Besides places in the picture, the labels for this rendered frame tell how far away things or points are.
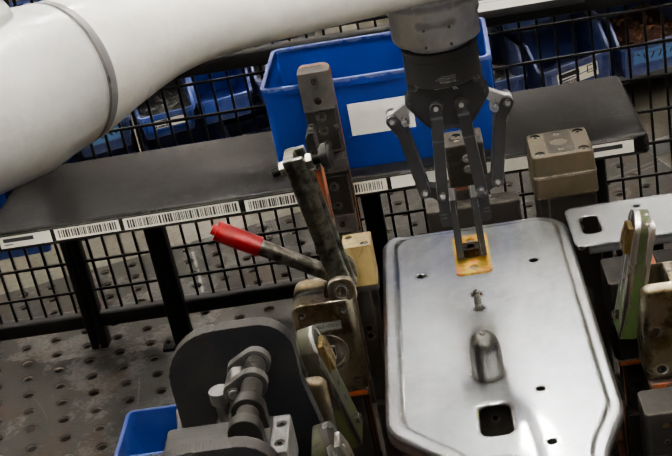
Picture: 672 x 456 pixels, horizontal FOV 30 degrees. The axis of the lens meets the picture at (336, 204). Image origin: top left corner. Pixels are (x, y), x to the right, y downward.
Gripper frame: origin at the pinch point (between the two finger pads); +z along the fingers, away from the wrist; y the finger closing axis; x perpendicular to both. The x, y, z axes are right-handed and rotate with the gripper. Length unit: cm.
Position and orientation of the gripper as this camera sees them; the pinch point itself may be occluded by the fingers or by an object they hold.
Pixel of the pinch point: (466, 222)
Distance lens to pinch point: 132.6
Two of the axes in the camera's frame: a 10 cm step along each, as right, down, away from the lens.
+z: 1.8, 8.9, 4.2
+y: 9.8, -1.5, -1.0
